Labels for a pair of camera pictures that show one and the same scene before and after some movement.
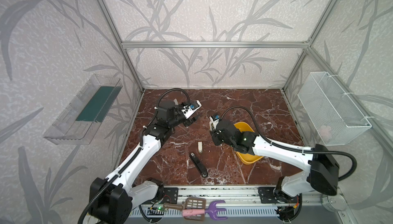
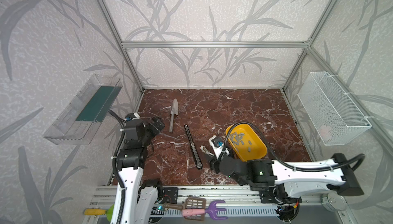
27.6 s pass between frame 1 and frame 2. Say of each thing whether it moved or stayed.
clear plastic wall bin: stayed
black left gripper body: moved
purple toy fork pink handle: stayed
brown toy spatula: stayed
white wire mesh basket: stayed
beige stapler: moved
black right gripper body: moved
